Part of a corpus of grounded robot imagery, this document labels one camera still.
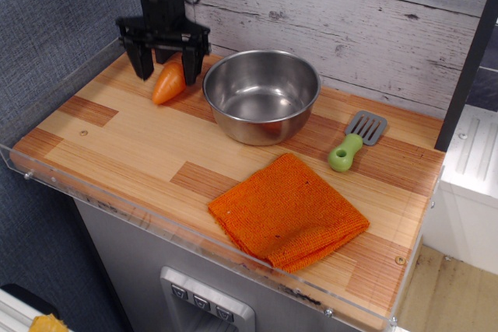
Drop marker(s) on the white toy sink unit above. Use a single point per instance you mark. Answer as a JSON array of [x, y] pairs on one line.
[[461, 220]]

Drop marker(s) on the orange plastic toy carrot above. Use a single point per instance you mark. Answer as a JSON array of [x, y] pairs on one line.
[[170, 83]]

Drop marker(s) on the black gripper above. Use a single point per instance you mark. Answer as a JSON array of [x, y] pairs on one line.
[[164, 24]]

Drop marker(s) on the grey spatula green handle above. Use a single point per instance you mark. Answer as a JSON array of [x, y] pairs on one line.
[[364, 129]]

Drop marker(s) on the silver dispenser button panel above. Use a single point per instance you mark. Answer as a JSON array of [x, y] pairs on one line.
[[195, 306]]

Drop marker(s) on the silver metal bowl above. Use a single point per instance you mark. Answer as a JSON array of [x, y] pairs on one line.
[[261, 97]]

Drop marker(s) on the clear acrylic table guard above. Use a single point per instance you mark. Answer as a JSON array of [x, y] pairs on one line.
[[96, 136]]

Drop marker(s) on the yellow object bottom left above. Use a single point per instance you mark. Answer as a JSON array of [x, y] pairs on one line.
[[47, 323]]

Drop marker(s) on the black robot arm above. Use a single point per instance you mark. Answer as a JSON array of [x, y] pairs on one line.
[[162, 30]]

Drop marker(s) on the orange folded cloth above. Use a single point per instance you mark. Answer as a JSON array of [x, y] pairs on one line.
[[287, 216]]

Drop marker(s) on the grey toy fridge cabinet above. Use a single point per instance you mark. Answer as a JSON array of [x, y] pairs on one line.
[[133, 258]]

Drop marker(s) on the black right frame post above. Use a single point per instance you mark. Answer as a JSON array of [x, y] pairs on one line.
[[463, 88]]

